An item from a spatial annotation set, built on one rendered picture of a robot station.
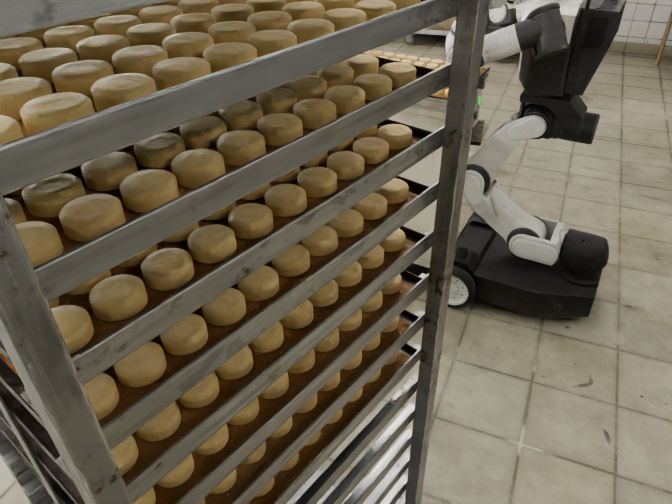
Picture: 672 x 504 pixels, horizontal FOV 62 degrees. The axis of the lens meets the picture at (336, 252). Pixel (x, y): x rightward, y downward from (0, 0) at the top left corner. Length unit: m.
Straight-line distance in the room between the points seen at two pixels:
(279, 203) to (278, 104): 0.12
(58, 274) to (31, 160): 0.09
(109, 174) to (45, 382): 0.21
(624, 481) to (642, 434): 0.22
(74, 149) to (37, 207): 0.13
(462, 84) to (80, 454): 0.62
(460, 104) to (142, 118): 0.48
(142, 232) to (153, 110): 0.10
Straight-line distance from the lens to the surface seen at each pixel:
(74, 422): 0.49
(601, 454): 2.18
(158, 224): 0.48
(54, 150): 0.42
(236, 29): 0.63
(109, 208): 0.50
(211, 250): 0.58
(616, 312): 2.74
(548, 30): 1.96
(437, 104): 2.24
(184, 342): 0.62
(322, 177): 0.70
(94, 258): 0.46
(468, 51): 0.78
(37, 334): 0.43
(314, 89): 0.72
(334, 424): 1.00
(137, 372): 0.60
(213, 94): 0.48
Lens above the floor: 1.66
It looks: 36 degrees down
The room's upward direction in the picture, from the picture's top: 1 degrees counter-clockwise
